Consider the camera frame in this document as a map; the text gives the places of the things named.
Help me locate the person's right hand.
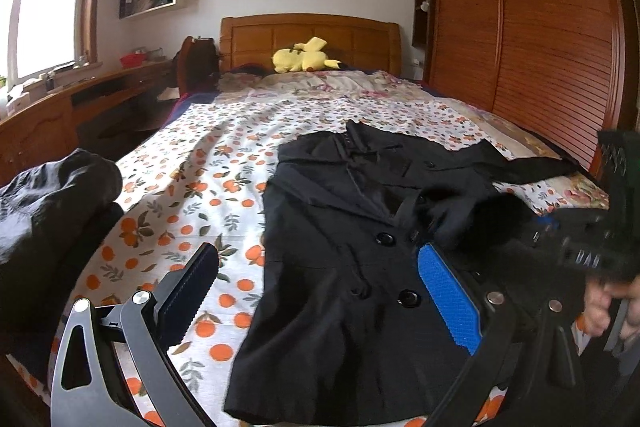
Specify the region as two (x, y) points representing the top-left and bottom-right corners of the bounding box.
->
(582, 274), (640, 353)

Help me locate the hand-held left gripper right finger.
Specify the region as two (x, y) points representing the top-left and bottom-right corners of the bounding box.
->
(417, 243), (596, 427)

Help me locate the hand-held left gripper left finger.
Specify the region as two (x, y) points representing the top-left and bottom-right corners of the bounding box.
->
(50, 243), (221, 427)

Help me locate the dark blue blanket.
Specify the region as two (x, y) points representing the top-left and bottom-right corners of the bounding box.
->
(162, 91), (203, 124)

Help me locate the yellow plush toy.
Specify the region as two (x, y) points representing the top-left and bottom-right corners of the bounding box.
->
(271, 37), (343, 74)

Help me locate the black bag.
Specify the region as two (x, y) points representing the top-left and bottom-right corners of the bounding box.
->
(186, 36), (222, 92)

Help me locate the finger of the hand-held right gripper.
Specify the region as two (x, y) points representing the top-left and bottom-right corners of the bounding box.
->
(500, 231), (638, 279)
(525, 208), (610, 239)

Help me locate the black coat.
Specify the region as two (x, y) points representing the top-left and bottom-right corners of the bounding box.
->
(222, 119), (596, 427)

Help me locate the wooden chair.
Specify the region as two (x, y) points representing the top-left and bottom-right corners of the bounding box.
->
(174, 38), (197, 94)

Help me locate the dark cloth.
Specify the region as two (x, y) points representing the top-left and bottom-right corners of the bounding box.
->
(0, 148), (124, 268)

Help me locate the wooden desk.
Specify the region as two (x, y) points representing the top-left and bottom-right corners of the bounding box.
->
(0, 59), (181, 188)

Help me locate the floral quilt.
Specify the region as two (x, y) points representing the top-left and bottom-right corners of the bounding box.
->
(215, 69), (612, 212)

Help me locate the white box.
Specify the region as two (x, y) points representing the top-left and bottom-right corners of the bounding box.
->
(4, 89), (32, 114)

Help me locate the wooden headboard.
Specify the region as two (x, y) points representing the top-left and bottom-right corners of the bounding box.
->
(220, 13), (403, 78)

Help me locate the orange print bed sheet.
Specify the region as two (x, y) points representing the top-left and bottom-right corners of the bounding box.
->
(10, 99), (612, 427)

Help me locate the wooden wardrobe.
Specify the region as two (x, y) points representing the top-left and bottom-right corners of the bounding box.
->
(412, 0), (632, 172)

